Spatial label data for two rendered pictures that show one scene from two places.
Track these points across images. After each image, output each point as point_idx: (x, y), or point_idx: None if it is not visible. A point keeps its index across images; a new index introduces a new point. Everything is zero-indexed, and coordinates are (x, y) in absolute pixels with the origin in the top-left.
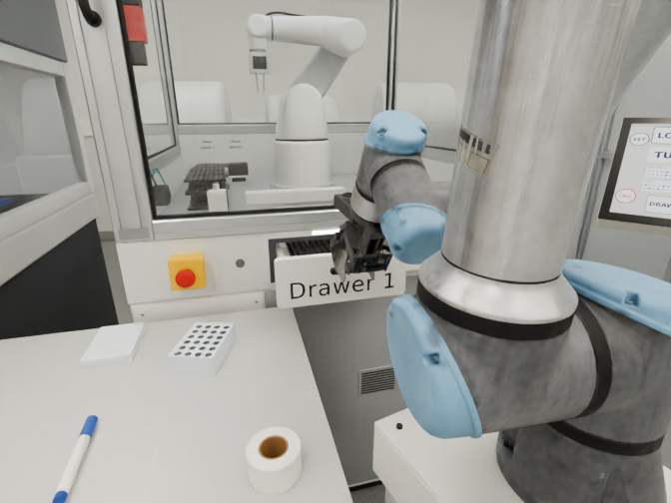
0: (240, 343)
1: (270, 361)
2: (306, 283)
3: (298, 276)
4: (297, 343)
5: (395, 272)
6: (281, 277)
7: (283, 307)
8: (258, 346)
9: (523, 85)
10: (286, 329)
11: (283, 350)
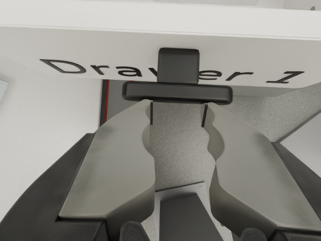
0: (12, 99)
1: (45, 154)
2: (80, 62)
3: (50, 54)
4: (89, 123)
5: (316, 72)
6: (5, 51)
7: (54, 76)
8: (35, 114)
9: None
10: (81, 81)
11: (66, 134)
